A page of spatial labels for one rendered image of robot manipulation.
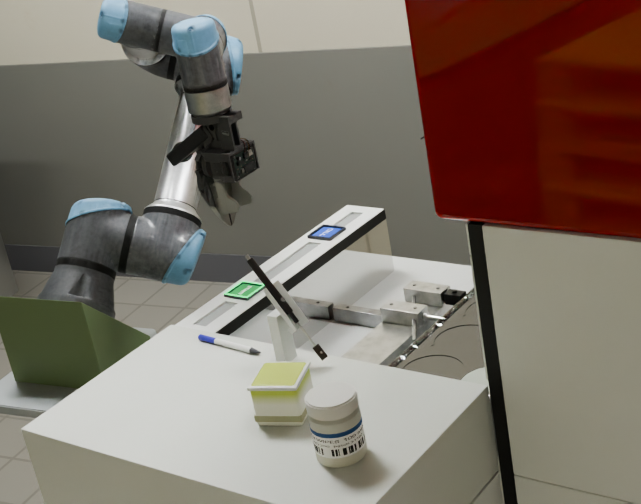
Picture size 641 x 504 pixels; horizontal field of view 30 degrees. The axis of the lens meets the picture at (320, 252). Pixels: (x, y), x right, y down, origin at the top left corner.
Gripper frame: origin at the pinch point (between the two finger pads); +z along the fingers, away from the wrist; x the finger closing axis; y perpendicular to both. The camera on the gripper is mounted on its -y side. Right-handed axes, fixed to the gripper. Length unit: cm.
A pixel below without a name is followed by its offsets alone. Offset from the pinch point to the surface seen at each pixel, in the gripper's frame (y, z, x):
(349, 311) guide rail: 10.1, 25.9, 17.0
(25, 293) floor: -242, 111, 124
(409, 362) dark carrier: 37.1, 20.6, -3.6
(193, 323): -0.7, 14.6, -12.9
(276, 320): 25.3, 6.2, -19.9
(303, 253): 0.9, 15.0, 17.7
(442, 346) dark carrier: 39.6, 20.7, 2.8
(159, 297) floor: -180, 111, 138
